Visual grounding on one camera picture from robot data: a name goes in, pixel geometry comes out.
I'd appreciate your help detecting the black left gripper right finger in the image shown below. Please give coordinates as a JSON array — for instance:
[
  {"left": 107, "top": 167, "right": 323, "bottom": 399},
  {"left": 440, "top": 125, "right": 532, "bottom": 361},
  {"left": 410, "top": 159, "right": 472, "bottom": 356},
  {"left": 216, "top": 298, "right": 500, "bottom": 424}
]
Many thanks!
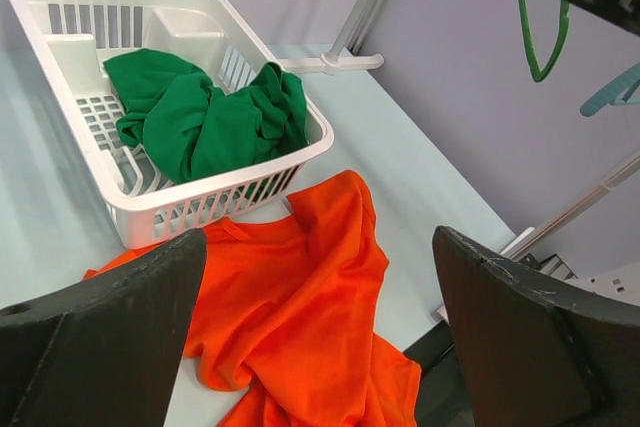
[{"left": 432, "top": 226, "right": 639, "bottom": 426}]

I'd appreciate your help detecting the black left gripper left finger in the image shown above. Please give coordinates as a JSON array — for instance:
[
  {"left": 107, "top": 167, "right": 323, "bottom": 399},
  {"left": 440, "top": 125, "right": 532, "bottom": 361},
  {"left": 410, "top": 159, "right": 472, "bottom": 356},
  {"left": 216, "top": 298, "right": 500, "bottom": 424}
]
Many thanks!
[{"left": 1, "top": 229, "right": 207, "bottom": 426}]

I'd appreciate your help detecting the green plastic hanger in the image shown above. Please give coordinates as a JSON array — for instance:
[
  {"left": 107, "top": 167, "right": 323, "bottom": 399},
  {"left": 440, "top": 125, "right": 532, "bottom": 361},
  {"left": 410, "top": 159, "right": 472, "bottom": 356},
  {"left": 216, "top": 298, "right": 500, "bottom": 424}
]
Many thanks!
[{"left": 516, "top": 0, "right": 571, "bottom": 84}]

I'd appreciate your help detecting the teal plastic hanger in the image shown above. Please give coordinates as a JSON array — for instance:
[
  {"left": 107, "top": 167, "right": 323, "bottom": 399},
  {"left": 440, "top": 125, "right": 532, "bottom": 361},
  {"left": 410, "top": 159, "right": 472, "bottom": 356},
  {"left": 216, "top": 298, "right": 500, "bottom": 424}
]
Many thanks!
[{"left": 579, "top": 63, "right": 640, "bottom": 117}]

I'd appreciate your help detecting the orange t shirt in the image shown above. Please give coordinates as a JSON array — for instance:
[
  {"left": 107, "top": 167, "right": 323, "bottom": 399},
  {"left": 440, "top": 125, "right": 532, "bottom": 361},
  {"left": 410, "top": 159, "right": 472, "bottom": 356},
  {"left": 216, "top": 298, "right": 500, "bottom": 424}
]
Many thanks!
[{"left": 82, "top": 169, "right": 424, "bottom": 427}]

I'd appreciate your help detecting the green t shirt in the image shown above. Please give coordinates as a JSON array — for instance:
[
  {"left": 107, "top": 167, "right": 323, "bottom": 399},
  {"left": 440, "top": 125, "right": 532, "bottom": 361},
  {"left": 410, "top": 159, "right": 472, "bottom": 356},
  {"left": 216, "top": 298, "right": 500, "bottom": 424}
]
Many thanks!
[{"left": 104, "top": 49, "right": 308, "bottom": 184}]

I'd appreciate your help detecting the grey clothes rack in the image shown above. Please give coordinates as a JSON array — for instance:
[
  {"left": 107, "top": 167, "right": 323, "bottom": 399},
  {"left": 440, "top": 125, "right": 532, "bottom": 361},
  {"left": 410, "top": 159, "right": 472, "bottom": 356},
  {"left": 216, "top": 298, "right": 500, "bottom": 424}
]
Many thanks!
[{"left": 268, "top": 0, "right": 639, "bottom": 275}]

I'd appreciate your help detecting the white plastic dish basket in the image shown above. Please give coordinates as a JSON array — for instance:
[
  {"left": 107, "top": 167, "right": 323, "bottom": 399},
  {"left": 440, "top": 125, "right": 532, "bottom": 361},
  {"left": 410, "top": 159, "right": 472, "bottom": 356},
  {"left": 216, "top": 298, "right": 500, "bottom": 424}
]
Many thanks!
[{"left": 9, "top": 0, "right": 334, "bottom": 249}]

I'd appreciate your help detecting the black table front rail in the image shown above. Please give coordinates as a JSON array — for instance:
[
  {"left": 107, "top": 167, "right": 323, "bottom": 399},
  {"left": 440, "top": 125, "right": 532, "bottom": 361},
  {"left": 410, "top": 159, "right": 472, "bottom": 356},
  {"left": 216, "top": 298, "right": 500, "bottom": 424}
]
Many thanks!
[{"left": 404, "top": 320, "right": 475, "bottom": 427}]

